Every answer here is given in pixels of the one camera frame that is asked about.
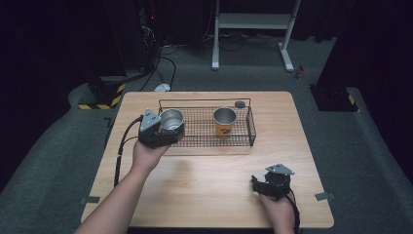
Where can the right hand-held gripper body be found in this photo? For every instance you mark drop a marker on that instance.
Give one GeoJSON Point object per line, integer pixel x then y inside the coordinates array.
{"type": "Point", "coordinates": [277, 182]}

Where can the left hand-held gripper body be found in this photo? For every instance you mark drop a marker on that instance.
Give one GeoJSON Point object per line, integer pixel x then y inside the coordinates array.
{"type": "Point", "coordinates": [150, 130]}

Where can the silver metal cup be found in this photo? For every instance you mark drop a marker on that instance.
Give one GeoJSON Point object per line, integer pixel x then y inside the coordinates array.
{"type": "Point", "coordinates": [171, 119]}

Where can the orange paper cup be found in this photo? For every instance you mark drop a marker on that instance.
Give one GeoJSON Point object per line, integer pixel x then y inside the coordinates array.
{"type": "Point", "coordinates": [224, 122]}

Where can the person's left hand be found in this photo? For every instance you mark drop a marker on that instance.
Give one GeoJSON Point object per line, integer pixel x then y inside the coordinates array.
{"type": "Point", "coordinates": [147, 157]}

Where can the person's right hand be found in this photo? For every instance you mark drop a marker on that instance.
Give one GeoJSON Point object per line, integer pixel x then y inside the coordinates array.
{"type": "Point", "coordinates": [279, 211]}

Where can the white power strip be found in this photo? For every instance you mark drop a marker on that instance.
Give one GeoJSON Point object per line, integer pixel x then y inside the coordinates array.
{"type": "Point", "coordinates": [162, 87]}

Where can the grey tape piece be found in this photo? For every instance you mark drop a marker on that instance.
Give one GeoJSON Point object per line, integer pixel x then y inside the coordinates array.
{"type": "Point", "coordinates": [89, 200]}
{"type": "Point", "coordinates": [324, 196]}

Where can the yellow black striped base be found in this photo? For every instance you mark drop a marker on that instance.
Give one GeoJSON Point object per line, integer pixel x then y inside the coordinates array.
{"type": "Point", "coordinates": [104, 96]}
{"type": "Point", "coordinates": [337, 99]}

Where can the grey round disc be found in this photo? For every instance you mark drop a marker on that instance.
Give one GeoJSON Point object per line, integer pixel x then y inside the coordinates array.
{"type": "Point", "coordinates": [240, 104]}

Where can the dark equipment rack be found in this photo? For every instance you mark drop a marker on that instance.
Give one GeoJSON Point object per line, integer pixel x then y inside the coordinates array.
{"type": "Point", "coordinates": [147, 32]}

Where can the small red object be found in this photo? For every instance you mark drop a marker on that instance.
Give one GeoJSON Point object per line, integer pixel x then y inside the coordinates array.
{"type": "Point", "coordinates": [300, 72]}

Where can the white metal stand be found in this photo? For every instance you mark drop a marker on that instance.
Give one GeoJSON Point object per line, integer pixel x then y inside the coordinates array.
{"type": "Point", "coordinates": [255, 21]}

